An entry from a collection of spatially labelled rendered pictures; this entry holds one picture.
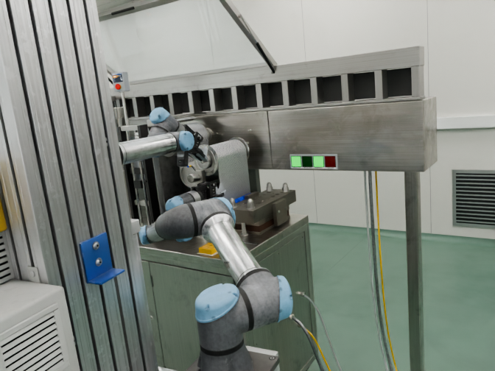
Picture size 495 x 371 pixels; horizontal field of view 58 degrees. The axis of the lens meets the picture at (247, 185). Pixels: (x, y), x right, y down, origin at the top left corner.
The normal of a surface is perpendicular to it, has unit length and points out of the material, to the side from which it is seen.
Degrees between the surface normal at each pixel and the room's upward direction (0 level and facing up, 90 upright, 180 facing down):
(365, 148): 90
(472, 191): 90
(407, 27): 90
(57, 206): 90
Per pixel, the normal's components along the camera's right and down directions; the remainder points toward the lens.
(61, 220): 0.89, 0.00
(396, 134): -0.56, 0.22
